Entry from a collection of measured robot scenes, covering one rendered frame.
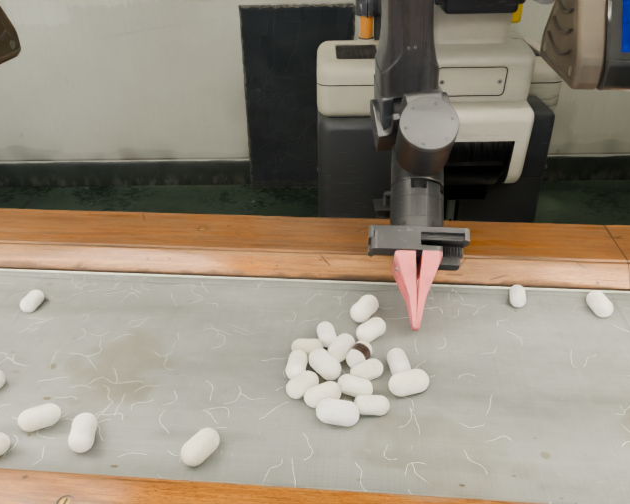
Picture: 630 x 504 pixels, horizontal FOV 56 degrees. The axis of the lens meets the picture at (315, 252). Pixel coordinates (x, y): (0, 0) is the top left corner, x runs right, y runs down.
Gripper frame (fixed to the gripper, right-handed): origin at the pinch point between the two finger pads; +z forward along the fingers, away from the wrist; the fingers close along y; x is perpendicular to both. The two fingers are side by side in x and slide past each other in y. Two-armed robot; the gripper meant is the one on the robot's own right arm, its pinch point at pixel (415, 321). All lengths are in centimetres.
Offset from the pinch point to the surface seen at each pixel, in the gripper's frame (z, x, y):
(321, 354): 4.5, -4.1, -9.1
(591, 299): -4.2, 3.9, 19.0
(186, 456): 14.2, -11.4, -18.7
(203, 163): -103, 172, -78
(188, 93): -124, 149, -82
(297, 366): 5.8, -4.8, -11.2
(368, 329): 1.3, -1.1, -4.7
